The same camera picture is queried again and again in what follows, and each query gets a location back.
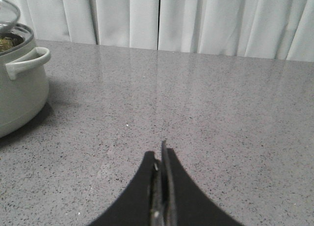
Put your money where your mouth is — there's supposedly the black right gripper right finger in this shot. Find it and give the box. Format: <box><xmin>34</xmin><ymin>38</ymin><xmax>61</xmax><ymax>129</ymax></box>
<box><xmin>161</xmin><ymin>140</ymin><xmax>241</xmax><ymax>226</ymax></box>

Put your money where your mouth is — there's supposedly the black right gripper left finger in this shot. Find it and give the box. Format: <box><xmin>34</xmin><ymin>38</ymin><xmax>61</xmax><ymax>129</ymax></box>
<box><xmin>91</xmin><ymin>151</ymin><xmax>155</xmax><ymax>226</ymax></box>

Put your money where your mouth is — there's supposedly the glass pot lid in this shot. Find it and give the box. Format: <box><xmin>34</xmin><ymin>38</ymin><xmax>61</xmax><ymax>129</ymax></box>
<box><xmin>0</xmin><ymin>0</ymin><xmax>21</xmax><ymax>34</ymax></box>

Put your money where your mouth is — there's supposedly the pale green electric cooking pot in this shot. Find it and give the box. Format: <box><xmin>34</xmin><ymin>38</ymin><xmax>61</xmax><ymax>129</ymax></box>
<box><xmin>0</xmin><ymin>24</ymin><xmax>51</xmax><ymax>137</ymax></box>

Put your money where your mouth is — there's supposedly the white curtain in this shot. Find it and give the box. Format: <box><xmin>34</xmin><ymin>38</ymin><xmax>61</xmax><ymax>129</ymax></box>
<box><xmin>8</xmin><ymin>0</ymin><xmax>314</xmax><ymax>62</ymax></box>

